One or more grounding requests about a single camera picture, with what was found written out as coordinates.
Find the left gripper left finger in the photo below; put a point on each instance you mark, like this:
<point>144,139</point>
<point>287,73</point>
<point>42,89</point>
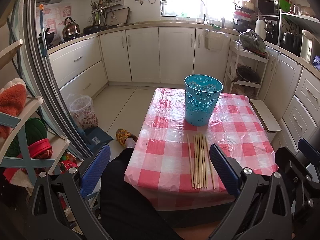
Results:
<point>59,207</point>

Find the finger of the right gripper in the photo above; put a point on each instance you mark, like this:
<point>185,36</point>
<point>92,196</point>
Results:
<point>309,152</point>
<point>298,180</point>

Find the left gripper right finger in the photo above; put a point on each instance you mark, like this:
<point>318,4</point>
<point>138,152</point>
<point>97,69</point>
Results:
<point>261,209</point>

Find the white stool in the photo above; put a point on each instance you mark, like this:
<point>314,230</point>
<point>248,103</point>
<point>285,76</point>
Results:
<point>266,116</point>

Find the red round container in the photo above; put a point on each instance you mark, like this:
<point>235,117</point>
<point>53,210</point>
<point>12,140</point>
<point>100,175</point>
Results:
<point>41,149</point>

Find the black trouser leg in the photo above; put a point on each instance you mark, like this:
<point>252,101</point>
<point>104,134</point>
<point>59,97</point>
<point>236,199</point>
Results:
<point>125,212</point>

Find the blue dustpan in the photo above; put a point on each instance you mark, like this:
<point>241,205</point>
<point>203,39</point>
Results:
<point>95,138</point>

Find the yellow patterned slipper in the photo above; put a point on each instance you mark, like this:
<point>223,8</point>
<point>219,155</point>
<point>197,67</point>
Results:
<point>122,135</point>

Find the red white checkered tablecloth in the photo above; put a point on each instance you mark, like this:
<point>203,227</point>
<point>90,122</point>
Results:
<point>170,163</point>

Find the floral clear waste bin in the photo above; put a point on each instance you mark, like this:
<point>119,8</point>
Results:
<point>81,109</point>

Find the white electric kettle pot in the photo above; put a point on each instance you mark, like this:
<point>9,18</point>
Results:
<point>310,46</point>

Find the blue perforated plastic basket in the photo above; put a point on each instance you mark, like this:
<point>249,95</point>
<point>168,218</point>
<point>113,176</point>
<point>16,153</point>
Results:
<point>201,95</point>

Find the white tiered trolley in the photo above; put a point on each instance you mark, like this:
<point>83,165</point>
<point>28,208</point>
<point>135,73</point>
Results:
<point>245,71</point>

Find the dark green bag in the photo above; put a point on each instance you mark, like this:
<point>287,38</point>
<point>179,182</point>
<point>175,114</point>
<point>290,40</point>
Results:
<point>250,40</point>

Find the white thermos jug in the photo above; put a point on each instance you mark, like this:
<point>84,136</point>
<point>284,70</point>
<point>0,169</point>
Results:
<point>261,26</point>

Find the black microwave oven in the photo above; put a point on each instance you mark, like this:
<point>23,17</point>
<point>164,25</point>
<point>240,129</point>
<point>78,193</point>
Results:
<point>268,7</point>

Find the steel kettle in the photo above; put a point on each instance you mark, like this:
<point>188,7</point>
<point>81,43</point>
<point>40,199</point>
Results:
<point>71,28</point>

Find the black pan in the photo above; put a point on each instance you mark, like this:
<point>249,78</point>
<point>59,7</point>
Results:
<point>93,29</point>

